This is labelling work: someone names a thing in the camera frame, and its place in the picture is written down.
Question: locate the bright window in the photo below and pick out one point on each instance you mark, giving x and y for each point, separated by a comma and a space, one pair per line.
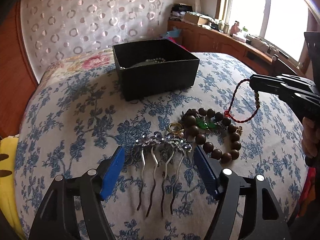
279, 22

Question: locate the blue floral bedspread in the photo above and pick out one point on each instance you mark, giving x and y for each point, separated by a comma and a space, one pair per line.
78, 117

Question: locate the black square jewelry box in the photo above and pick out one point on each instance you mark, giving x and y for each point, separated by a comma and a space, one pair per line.
151, 67

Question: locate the red wooden wardrobe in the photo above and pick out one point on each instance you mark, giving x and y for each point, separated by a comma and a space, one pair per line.
18, 82

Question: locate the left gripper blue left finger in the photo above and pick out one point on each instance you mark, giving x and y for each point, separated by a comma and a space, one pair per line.
109, 171

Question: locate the wooden side cabinet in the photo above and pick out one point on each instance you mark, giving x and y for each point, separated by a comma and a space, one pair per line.
197, 39

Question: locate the yellow cushion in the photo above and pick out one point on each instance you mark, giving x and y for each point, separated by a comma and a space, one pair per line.
8, 202

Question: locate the sheer circle pattern curtain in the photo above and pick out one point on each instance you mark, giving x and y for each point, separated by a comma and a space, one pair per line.
57, 29

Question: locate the cardboard box on cabinet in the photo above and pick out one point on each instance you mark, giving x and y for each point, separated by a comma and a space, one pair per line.
195, 18

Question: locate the pink figurine on sill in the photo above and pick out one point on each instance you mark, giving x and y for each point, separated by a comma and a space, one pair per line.
235, 28

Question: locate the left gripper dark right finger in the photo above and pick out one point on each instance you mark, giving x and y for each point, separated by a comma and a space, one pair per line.
209, 170

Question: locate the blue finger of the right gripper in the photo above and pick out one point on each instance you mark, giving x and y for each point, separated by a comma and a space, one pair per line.
264, 83

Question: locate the green gem pendant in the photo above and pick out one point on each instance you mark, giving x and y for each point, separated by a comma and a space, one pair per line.
207, 125

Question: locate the silver rhinestone hair comb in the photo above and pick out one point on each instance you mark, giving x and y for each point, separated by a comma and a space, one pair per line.
162, 149

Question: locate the pink floral quilt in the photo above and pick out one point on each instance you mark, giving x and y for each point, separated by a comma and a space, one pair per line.
67, 67

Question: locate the person's right hand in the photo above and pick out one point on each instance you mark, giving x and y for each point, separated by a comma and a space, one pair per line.
310, 138

